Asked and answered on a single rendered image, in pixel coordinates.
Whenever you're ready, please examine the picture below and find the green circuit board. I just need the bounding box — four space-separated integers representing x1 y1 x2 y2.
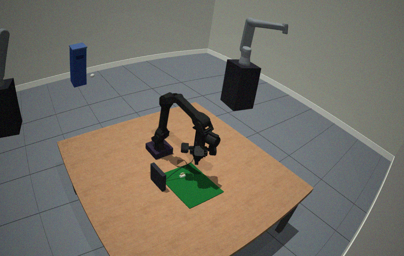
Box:
165 163 224 209

